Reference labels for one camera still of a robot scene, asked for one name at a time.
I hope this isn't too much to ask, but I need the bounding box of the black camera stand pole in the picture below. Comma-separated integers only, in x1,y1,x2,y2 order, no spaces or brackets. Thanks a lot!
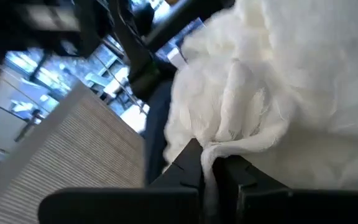
144,0,229,52

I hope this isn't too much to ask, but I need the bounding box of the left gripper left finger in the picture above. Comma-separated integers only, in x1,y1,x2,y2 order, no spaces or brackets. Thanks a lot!
37,138,206,224

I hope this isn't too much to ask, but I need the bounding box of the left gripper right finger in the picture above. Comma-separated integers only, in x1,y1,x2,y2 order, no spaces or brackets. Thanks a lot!
212,154,358,224

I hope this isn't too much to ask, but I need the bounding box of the white gauzy garment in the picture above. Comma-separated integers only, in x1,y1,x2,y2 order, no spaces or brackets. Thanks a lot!
162,0,358,224

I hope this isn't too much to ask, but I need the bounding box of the white woven plastic bin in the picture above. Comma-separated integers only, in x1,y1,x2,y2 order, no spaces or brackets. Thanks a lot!
0,82,145,224

